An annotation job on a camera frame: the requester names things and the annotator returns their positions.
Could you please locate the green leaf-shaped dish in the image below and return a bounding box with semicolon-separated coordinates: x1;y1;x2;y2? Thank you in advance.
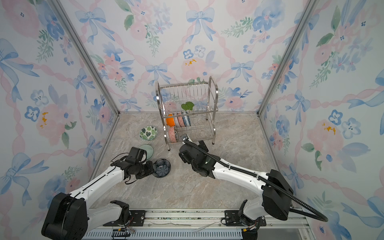
181;102;195;111

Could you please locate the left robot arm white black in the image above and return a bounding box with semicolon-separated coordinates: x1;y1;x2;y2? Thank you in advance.
41;147;154;240

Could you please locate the pale green plate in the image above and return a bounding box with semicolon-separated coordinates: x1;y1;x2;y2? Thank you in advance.
139;145;154;160

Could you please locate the blue white patterned plate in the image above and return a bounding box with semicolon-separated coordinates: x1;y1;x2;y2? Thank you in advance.
183;116;192;127

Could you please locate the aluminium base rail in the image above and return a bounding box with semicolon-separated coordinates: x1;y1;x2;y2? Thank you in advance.
81;209;315;240

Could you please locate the dark blue flower bowl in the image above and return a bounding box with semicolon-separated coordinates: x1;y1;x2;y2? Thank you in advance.
153;159;171;178

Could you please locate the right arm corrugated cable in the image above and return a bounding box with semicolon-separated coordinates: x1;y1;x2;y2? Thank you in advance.
182;139;329;223

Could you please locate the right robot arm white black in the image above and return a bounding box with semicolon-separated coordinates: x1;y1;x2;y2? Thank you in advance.
179;141;293;226

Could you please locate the black white floral bowl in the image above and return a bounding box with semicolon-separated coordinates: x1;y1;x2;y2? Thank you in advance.
177;116;185;128
168;126;178;143

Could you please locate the stainless steel dish rack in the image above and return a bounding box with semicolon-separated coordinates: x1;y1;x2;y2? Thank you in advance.
155;76;219;151

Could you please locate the green leaf pattern bowl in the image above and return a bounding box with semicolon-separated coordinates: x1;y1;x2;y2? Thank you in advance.
140;126;158;141

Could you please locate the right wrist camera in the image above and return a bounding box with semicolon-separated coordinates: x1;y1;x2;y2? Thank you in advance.
181;134;191;144

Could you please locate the white bowl orange outside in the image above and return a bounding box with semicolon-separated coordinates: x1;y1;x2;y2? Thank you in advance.
166;114;176;127

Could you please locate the black white floral bowl front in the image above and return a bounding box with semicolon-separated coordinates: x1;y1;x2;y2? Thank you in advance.
168;126;178;143

